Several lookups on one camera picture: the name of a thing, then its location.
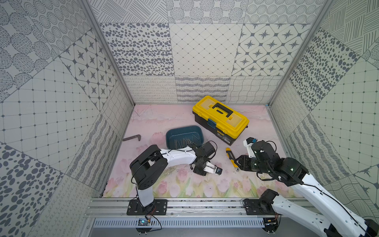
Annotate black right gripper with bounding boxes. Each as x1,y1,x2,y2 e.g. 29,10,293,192
234,154,271,175

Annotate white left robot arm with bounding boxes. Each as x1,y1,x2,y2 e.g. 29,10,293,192
130,142,222,208

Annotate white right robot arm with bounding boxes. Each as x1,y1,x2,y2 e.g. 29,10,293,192
235,138,379,237

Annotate teal plastic storage box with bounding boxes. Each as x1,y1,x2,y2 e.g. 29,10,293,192
166,125,204,149

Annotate yellow black utility knife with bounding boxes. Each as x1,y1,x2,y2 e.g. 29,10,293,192
226,148,239,172

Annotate yellow black toolbox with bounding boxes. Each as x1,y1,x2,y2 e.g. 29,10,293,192
192,96,249,145

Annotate dark metal L-shaped wrench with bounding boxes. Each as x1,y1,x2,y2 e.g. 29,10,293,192
122,134,141,142

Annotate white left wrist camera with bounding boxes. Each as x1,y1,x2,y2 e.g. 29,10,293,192
203,162,223,176

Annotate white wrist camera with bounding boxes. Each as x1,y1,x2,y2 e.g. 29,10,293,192
203,162,223,176
243,137,257,158

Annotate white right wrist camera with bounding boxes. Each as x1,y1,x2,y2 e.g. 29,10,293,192
243,137,257,158

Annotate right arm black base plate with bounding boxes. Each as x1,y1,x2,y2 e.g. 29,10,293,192
242,198,276,216

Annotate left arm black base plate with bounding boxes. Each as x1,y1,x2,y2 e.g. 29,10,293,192
127,199,168,216

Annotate aluminium mounting rail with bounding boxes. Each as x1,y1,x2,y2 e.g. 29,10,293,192
85,197,326,218

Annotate white slotted cable duct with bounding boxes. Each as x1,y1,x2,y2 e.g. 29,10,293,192
93,217,264,229

